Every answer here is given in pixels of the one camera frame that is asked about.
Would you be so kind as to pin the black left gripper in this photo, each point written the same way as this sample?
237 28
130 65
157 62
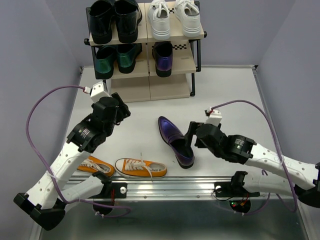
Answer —
123 109

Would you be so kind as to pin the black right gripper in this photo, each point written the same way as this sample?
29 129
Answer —
193 126

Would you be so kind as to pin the purple loafer one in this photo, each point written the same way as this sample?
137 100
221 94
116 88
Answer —
174 138
162 54

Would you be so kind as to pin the white sneaker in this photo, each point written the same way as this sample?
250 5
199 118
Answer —
188 14
159 19

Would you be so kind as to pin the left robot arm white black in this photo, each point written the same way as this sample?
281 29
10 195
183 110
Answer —
46 203

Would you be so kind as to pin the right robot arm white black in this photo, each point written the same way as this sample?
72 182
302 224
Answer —
285 176

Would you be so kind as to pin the beige black-framed shoe shelf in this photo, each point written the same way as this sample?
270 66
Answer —
143 84

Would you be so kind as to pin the green loafer left one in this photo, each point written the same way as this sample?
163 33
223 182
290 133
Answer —
104 62

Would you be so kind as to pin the green loafer one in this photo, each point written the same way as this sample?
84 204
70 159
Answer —
104 62
126 55

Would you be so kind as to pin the orange sneaker left one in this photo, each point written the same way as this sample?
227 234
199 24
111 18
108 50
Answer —
93 165

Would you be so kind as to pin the orange sneaker one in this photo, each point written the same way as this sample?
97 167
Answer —
138 168
93 165

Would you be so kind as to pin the orange sneaker right one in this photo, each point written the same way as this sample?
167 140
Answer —
138 168

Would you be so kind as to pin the green loafer right one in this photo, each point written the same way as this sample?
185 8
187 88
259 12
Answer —
126 55

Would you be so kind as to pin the black loafer right one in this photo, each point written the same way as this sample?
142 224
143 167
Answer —
128 15

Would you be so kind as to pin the black loafer one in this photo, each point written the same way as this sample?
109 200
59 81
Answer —
128 15
101 14

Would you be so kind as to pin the black loafer left one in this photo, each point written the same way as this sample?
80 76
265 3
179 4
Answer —
101 14

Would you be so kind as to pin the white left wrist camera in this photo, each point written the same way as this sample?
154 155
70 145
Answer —
99 90

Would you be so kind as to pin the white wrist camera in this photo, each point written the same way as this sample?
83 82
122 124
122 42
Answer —
214 116
99 90

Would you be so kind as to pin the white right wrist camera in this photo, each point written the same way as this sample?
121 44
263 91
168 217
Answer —
214 116

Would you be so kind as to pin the aluminium mounting rail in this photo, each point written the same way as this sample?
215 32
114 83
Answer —
176 188

